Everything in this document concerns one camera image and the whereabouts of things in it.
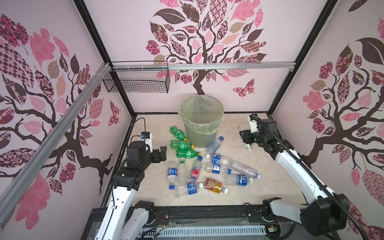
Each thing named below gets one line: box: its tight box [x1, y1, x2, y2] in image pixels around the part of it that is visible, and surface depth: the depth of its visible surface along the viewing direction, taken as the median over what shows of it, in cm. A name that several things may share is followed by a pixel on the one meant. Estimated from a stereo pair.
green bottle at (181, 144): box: [170, 140, 195, 150], surface depth 99 cm
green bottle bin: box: [169, 126, 188, 142], surface depth 104 cm
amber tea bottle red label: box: [204, 177, 229, 195], surface depth 81 cm
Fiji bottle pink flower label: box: [191, 169, 200, 178], surface depth 87 cm
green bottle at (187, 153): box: [176, 149, 202, 159], surface depth 94 cm
